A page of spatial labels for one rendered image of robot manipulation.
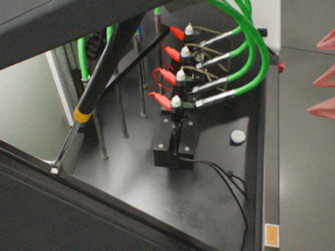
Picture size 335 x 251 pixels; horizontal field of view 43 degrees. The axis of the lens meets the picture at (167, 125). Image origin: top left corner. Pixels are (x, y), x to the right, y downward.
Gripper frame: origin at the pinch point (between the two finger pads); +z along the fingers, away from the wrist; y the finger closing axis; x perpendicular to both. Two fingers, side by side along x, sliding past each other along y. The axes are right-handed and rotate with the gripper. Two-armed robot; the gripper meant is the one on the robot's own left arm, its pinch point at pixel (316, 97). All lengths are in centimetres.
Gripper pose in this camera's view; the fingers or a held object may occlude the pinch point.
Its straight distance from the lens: 72.1
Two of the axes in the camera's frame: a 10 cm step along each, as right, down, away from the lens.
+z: -5.8, 1.0, 8.1
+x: 7.5, 4.5, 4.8
